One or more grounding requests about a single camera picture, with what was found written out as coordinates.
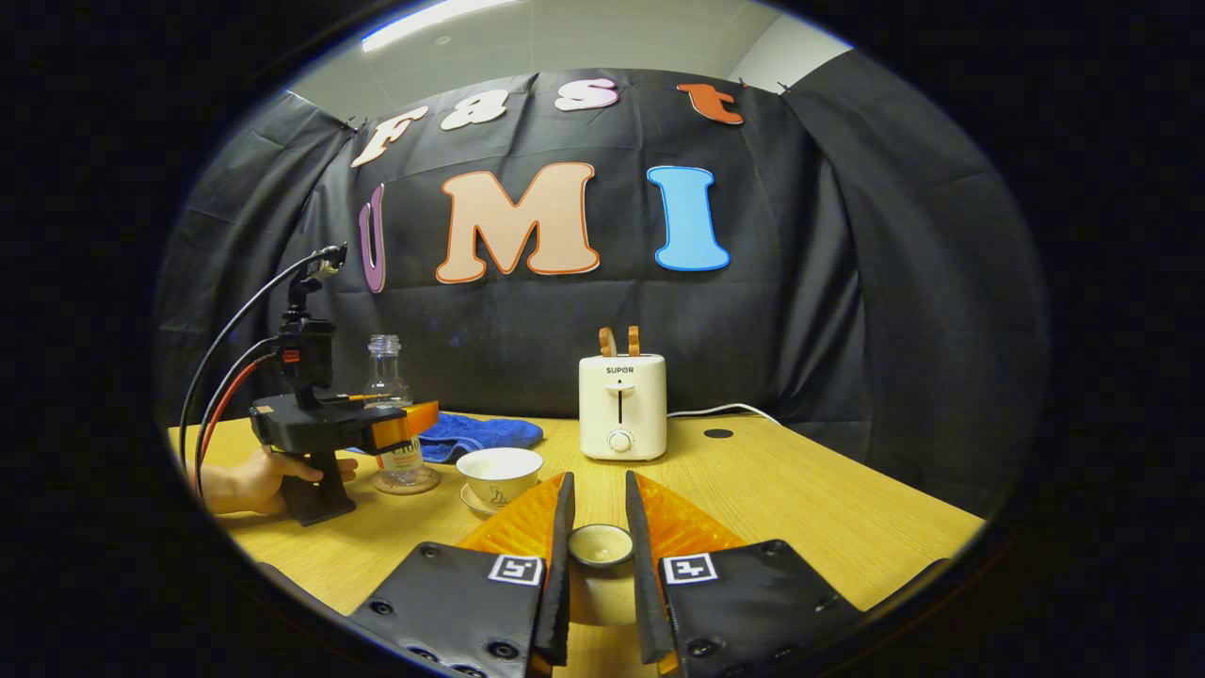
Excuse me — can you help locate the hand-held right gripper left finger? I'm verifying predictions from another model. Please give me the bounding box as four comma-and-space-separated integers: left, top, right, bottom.
348, 472, 576, 678

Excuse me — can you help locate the clear plastic water bottle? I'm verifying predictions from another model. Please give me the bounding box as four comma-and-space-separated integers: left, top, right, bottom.
362, 334, 426, 489

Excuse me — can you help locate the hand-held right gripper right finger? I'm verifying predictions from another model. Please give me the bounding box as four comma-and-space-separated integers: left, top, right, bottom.
624, 471, 862, 678

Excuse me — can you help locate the white toaster cable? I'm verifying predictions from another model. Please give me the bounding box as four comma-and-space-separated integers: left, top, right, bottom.
666, 403, 784, 428

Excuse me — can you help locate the black camera cable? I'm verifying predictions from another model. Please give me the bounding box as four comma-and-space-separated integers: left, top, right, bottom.
179, 250, 328, 472

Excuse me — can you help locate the white toaster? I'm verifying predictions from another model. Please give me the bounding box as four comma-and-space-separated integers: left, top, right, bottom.
578, 353, 667, 462

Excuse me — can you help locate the cream teacup lid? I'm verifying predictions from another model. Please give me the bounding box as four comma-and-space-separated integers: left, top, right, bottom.
568, 524, 646, 628

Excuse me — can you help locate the red cable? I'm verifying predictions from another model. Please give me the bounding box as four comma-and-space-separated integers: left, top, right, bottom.
193, 353, 285, 495

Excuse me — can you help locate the cream ceramic teacup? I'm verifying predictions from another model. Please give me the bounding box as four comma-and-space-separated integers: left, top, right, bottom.
457, 447, 544, 509

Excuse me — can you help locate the blue towel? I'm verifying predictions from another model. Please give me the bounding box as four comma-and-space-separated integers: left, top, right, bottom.
419, 412, 545, 464

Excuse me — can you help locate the black backdrop cloth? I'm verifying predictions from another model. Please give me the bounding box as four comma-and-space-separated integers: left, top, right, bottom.
153, 49, 1051, 517

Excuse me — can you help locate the thin black cable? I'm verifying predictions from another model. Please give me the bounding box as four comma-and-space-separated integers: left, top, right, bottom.
191, 337, 281, 472

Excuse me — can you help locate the round cork coaster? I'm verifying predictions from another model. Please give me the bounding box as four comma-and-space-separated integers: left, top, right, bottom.
370, 468, 442, 497

